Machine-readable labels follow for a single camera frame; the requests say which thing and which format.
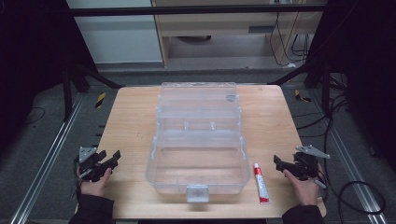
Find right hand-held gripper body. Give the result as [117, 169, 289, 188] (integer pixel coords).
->
[291, 144, 332, 182]

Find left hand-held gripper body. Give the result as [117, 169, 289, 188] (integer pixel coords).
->
[74, 146, 108, 183]

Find person's right hand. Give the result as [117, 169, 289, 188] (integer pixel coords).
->
[281, 163, 326, 207]

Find person's left hand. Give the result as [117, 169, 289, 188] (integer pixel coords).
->
[76, 167, 113, 198]

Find white and red tube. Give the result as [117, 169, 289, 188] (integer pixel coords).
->
[253, 161, 272, 205]

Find black metal stand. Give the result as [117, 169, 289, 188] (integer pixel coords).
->
[266, 59, 332, 117]
[61, 61, 126, 123]

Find clear plastic storage box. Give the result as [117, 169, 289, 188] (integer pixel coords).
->
[145, 81, 252, 204]

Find black curtain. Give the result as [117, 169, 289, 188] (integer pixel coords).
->
[304, 0, 396, 174]
[0, 0, 99, 159]

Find white cabinet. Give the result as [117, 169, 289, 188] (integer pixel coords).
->
[65, 0, 164, 65]

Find light wooden desk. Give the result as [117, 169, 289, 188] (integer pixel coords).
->
[150, 0, 325, 68]

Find black horizontal bar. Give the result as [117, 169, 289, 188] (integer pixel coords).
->
[66, 3, 329, 18]

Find aluminium floor rail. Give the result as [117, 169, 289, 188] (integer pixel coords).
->
[310, 89, 389, 224]
[10, 92, 86, 224]

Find yellow handled tool left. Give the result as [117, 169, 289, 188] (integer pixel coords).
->
[94, 91, 107, 109]

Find yellow handled tool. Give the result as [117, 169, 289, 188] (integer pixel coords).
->
[293, 89, 313, 104]
[94, 91, 107, 109]

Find black floor cables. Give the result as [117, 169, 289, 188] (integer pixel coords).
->
[291, 73, 351, 139]

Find yellow handled tool right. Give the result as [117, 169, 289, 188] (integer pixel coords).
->
[293, 89, 313, 104]

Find thin black floor cable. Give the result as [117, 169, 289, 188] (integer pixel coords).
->
[23, 106, 47, 127]

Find black looped cable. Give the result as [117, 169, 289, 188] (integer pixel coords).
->
[337, 180, 388, 217]

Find black hanging cables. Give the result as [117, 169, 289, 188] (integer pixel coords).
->
[268, 11, 313, 67]

